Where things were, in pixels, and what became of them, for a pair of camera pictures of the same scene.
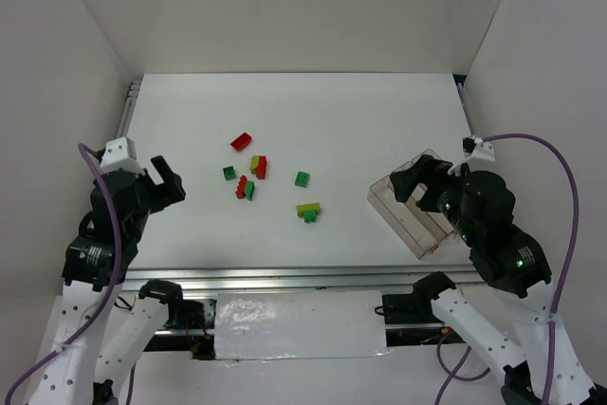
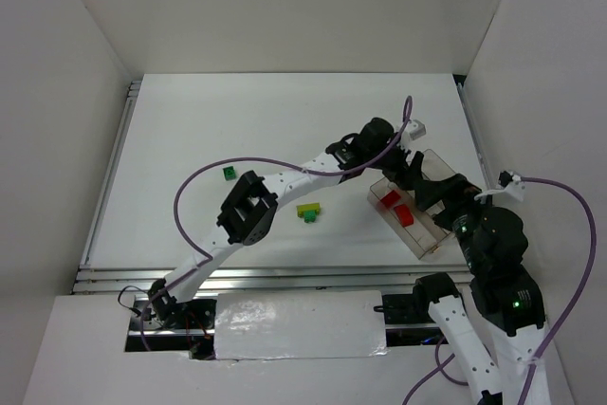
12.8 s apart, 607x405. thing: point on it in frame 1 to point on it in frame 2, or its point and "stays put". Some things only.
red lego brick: x=241 y=141 to x=390 y=198
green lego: x=309 y=215 stays put
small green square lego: x=229 y=173 stays put
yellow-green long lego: x=301 y=208 stays put
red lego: x=261 y=169 to x=404 y=214
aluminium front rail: x=292 y=278 stays put
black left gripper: x=155 y=189 to x=398 y=168
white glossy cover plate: x=291 y=324 stays put
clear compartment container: x=420 y=231 stays put
